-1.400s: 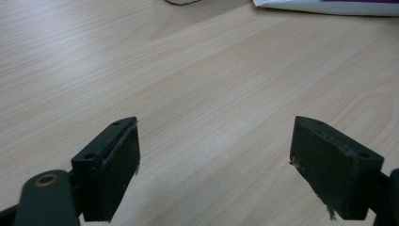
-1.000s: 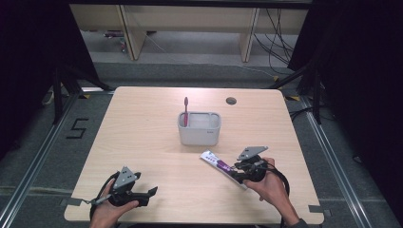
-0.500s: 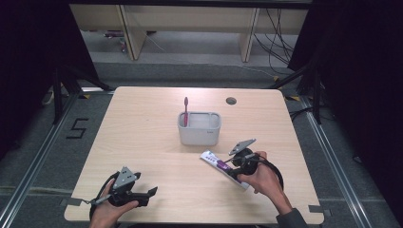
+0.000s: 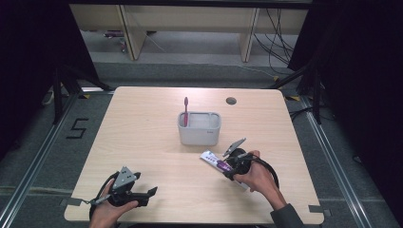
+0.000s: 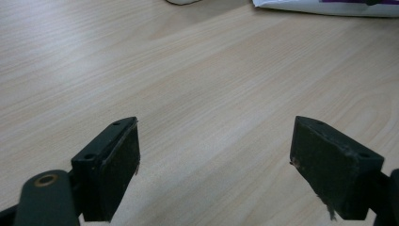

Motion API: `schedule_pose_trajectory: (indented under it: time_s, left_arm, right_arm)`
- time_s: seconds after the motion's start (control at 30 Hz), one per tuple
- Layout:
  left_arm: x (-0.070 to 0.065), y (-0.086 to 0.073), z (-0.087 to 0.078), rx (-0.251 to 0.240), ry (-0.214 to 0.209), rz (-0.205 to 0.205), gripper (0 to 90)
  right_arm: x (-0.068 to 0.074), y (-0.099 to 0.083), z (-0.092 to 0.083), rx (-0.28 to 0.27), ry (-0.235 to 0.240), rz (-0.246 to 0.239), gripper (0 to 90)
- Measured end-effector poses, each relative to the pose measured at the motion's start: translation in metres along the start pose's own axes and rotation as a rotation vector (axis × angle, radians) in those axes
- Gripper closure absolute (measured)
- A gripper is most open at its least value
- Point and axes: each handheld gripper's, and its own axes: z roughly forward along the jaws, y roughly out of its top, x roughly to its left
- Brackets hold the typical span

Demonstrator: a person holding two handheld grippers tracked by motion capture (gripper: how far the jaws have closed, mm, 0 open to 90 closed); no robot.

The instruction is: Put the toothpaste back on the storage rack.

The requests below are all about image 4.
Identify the white plastic holder box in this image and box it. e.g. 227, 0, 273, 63
177, 111, 222, 146

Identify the bundle of black cables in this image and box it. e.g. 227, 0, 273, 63
253, 8, 300, 76

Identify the light wooden desk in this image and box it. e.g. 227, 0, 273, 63
69, 3, 310, 63

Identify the aluminium floor rail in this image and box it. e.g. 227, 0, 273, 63
298, 94, 376, 228
0, 90, 80, 228

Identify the black curtain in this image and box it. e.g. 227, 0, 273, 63
286, 0, 403, 218
0, 0, 101, 161

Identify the person's right hand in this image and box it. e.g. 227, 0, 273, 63
232, 149, 281, 205

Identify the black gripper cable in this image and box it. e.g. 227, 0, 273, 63
242, 152, 280, 189
88, 171, 121, 220

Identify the white and purple toothpaste tube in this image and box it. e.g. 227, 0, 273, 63
200, 150, 250, 191

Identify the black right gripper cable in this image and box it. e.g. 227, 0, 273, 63
242, 152, 280, 189

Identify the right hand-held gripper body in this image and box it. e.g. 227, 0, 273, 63
221, 137, 255, 179

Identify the person's left hand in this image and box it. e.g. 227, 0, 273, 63
88, 180, 140, 228

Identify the pink and grey toothbrush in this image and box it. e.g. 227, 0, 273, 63
182, 96, 190, 128

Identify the black metal stand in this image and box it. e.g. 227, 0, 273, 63
267, 58, 327, 125
50, 61, 113, 125

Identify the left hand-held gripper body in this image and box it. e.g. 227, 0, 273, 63
106, 165, 150, 208

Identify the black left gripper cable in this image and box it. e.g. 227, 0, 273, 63
88, 171, 121, 220

